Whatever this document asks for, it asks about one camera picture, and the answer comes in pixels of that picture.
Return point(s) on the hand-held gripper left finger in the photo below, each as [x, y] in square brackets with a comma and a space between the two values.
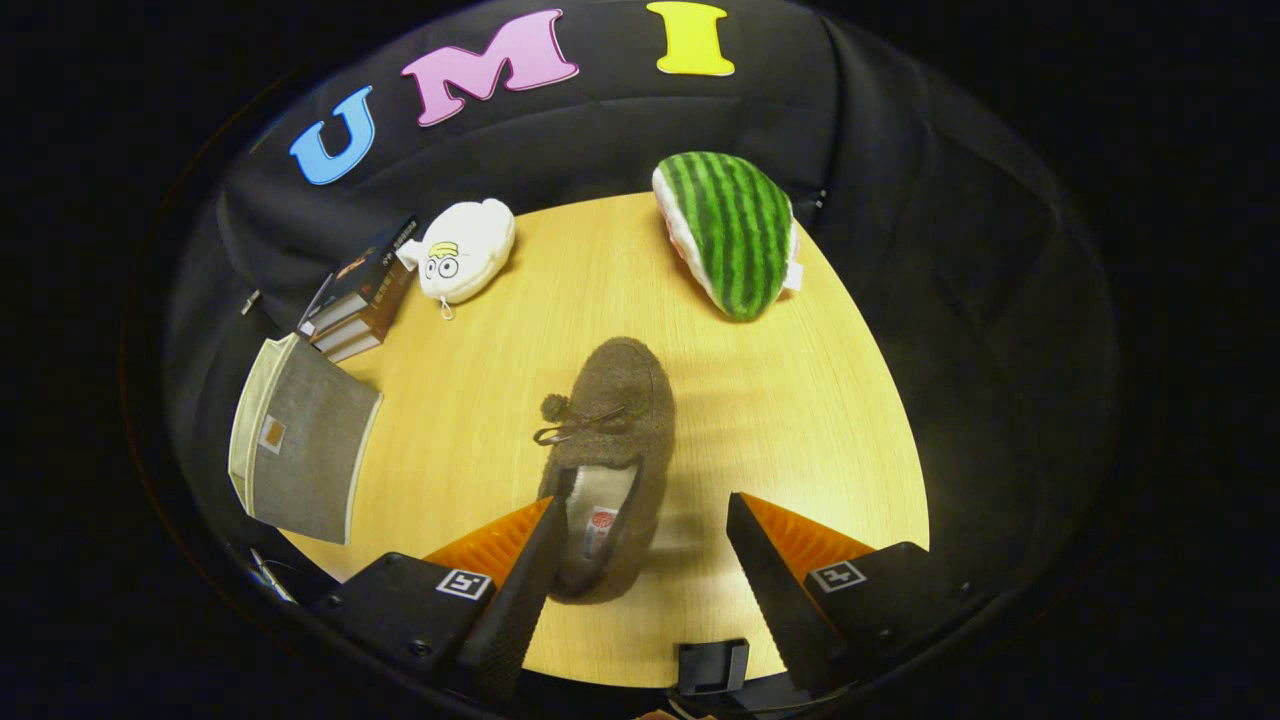
[520, 610]

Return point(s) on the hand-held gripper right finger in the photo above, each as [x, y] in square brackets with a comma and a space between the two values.
[775, 610]

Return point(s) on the brown fuzzy shoe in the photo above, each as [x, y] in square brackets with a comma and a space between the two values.
[620, 390]

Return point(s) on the grey fabric storage box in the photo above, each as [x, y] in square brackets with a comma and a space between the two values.
[310, 450]

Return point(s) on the brown hardcover book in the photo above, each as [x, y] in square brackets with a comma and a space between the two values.
[385, 305]
[355, 348]

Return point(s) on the white cartoon-face plush toy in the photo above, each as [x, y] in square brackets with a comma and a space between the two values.
[470, 240]

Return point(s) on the dark hardcover book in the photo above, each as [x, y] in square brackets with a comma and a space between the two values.
[370, 265]

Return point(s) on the watermelon slice plush toy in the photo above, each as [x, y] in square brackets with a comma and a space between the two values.
[735, 230]

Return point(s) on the silver cloth clip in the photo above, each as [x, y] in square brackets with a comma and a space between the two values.
[250, 300]

